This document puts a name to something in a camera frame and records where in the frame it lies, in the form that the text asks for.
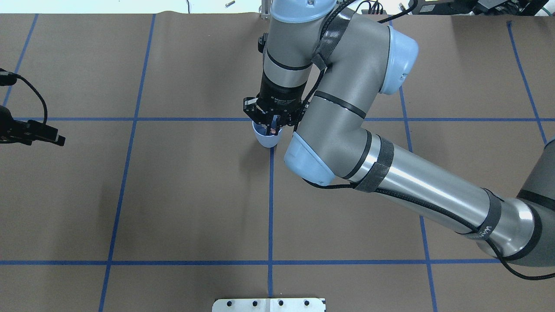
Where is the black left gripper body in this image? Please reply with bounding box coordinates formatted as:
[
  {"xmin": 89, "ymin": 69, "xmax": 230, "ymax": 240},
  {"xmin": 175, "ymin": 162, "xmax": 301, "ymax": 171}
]
[{"xmin": 0, "ymin": 106, "xmax": 30, "ymax": 146}]

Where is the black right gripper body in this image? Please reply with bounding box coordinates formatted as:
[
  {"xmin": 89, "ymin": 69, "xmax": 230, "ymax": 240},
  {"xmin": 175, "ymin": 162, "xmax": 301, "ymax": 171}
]
[{"xmin": 242, "ymin": 81, "xmax": 307, "ymax": 126}]

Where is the light blue plastic cup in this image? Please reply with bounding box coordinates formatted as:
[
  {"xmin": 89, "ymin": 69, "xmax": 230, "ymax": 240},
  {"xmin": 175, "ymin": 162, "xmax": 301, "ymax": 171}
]
[{"xmin": 252, "ymin": 122, "xmax": 283, "ymax": 148}]

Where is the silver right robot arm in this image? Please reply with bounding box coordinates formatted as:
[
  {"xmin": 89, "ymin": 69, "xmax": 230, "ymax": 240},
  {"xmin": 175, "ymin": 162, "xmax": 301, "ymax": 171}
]
[{"xmin": 243, "ymin": 0, "xmax": 555, "ymax": 267}]

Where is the brown paper table cover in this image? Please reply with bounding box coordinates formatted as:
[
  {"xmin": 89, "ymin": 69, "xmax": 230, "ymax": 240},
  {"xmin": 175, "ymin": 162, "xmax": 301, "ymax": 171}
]
[{"xmin": 1, "ymin": 12, "xmax": 554, "ymax": 312}]

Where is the black electronics box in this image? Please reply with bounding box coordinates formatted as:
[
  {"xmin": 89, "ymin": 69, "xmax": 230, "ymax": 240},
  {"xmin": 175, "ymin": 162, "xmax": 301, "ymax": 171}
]
[{"xmin": 408, "ymin": 0, "xmax": 478, "ymax": 15}]

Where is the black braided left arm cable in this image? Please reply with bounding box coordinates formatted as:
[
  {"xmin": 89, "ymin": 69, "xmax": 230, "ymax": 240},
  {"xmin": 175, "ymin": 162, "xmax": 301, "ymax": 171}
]
[{"xmin": 13, "ymin": 75, "xmax": 48, "ymax": 127}]

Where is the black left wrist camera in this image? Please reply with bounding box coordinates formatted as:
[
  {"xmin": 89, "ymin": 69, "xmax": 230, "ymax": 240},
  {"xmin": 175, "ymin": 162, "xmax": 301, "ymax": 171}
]
[{"xmin": 0, "ymin": 68, "xmax": 18, "ymax": 87}]

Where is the aluminium frame post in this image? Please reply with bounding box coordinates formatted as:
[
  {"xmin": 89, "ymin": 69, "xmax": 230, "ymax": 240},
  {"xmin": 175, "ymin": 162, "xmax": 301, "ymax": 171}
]
[{"xmin": 258, "ymin": 0, "xmax": 273, "ymax": 20}]

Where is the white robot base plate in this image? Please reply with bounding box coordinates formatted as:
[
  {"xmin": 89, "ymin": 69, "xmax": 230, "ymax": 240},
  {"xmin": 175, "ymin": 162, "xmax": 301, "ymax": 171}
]
[{"xmin": 212, "ymin": 298, "xmax": 327, "ymax": 312}]

